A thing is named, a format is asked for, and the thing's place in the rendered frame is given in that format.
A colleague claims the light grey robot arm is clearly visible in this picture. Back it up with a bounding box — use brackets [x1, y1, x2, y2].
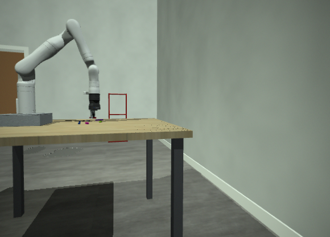
[15, 19, 99, 114]

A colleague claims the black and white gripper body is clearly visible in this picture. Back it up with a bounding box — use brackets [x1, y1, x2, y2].
[83, 87, 100, 110]

